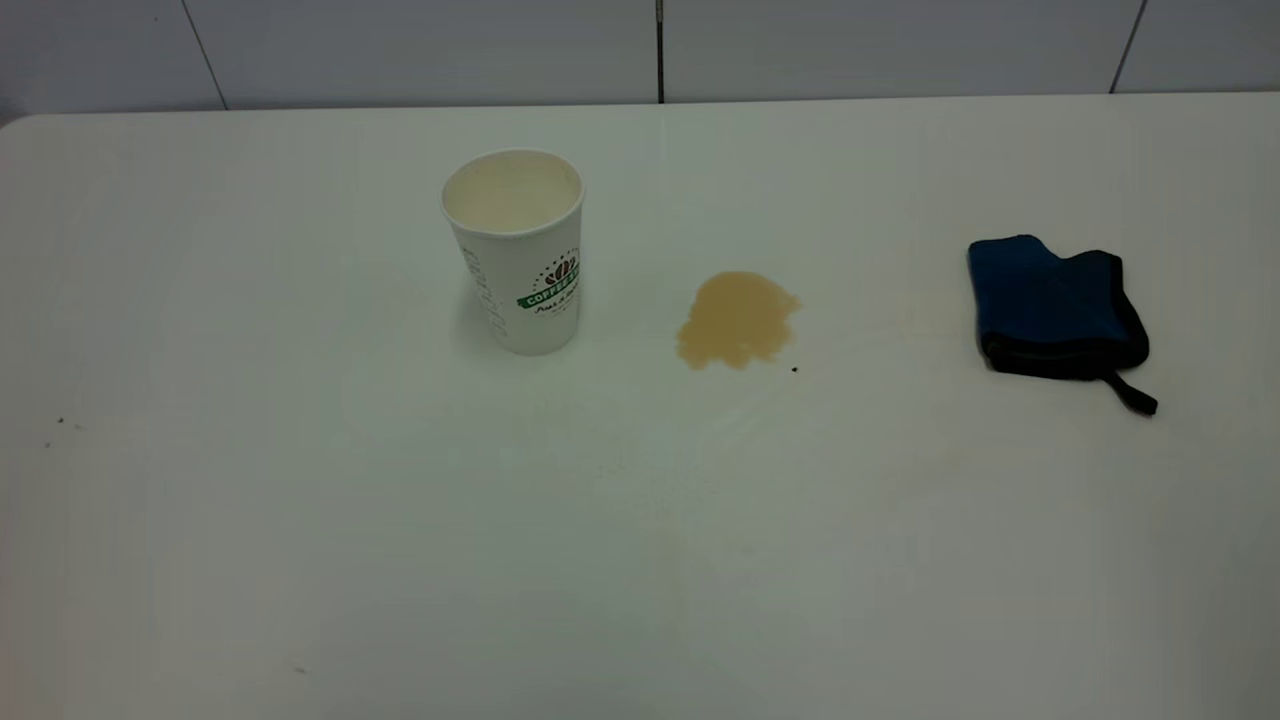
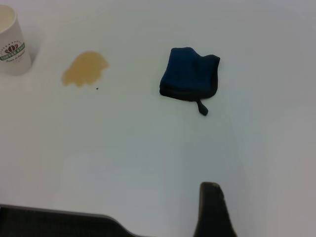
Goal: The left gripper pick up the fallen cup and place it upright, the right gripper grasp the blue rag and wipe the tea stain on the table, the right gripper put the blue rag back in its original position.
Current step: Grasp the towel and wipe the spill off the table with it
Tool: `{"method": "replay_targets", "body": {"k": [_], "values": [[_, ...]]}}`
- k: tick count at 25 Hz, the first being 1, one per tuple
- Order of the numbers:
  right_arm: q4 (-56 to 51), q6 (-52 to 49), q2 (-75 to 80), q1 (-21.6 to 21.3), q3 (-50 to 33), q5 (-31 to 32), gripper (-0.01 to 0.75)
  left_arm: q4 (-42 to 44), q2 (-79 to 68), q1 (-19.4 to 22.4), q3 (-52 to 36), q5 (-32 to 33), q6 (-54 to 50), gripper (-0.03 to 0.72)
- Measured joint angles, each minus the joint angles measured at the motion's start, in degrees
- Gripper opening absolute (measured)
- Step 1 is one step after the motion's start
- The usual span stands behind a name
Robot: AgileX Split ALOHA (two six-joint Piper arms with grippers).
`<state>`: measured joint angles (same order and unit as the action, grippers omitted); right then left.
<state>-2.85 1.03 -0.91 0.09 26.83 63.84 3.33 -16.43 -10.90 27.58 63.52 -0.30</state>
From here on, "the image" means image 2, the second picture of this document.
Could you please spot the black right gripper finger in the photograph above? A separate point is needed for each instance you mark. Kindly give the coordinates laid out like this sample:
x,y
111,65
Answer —
x,y
213,212

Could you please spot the white paper coffee cup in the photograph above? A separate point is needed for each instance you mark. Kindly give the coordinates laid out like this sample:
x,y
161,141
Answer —
x,y
13,47

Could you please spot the blue cloth with black trim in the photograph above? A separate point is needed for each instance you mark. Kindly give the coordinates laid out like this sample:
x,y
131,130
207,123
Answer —
x,y
188,74

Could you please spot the tan coffee spill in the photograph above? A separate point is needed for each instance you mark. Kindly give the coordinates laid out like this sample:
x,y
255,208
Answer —
x,y
85,69

